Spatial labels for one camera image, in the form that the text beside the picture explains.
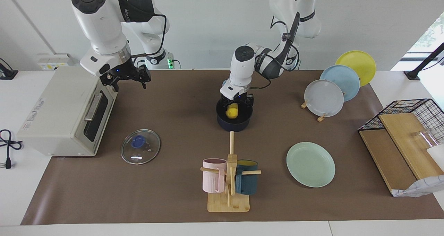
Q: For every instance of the black clamp base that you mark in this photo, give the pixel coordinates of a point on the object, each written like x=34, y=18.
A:
x=7, y=75

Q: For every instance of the dark teal mug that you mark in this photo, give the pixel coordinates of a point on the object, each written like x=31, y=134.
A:
x=247, y=184

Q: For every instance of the white plastic cup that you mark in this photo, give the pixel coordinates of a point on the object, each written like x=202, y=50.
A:
x=437, y=156

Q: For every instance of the wooden mug tree stand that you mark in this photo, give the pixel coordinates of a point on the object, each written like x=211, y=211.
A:
x=229, y=203

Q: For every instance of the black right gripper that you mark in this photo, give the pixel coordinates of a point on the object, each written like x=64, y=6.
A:
x=121, y=71

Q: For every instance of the dark blue saucepan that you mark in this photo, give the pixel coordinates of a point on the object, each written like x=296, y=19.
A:
x=234, y=125

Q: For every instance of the white patterned paper bag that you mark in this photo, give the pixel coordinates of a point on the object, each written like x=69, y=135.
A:
x=419, y=187

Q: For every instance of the yellow plate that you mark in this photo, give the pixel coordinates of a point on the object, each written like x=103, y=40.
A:
x=360, y=61

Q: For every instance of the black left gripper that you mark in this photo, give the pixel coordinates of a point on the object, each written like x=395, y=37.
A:
x=239, y=96

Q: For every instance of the pink ribbed mug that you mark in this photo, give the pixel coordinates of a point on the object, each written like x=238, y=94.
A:
x=213, y=180

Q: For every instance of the glass lid blue knob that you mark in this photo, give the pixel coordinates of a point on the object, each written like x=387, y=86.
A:
x=145, y=153

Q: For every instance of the clear glass cup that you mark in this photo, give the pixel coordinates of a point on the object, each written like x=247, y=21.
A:
x=424, y=139

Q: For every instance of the light blue plate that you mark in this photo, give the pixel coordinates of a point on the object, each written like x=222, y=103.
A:
x=345, y=80

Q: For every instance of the grey plate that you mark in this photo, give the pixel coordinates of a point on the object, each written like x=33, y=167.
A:
x=324, y=99

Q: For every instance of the brown table mat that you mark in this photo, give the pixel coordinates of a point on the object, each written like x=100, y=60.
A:
x=180, y=194

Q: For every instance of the wooden plate rack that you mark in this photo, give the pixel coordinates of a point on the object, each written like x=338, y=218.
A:
x=321, y=118

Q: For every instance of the beige toaster oven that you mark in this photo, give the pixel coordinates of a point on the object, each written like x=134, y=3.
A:
x=59, y=118

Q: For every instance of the wooden shelf board unit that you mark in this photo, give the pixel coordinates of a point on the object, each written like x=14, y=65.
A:
x=388, y=153

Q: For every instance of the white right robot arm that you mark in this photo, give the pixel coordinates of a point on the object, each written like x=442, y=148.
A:
x=100, y=24

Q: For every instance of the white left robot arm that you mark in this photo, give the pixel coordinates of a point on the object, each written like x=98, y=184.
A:
x=242, y=69

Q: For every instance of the mint green plate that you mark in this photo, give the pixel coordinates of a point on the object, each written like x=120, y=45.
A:
x=310, y=165

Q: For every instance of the black angled camera stand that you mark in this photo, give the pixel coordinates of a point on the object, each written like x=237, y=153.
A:
x=412, y=75

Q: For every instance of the white wall socket strip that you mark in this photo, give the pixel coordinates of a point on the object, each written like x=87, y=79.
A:
x=52, y=62

